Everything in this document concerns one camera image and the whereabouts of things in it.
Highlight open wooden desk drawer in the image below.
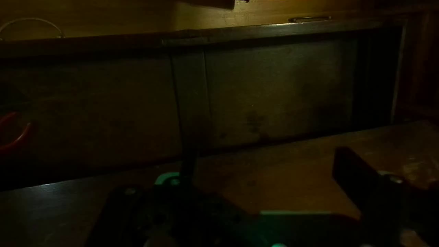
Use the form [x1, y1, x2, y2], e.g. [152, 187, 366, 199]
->
[0, 19, 406, 187]

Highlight red handled pliers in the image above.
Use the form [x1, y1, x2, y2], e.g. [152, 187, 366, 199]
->
[0, 113, 34, 154]

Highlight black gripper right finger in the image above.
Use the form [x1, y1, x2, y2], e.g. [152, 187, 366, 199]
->
[332, 147, 439, 247]

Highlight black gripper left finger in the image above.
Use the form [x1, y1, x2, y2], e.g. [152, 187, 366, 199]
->
[85, 185, 187, 247]

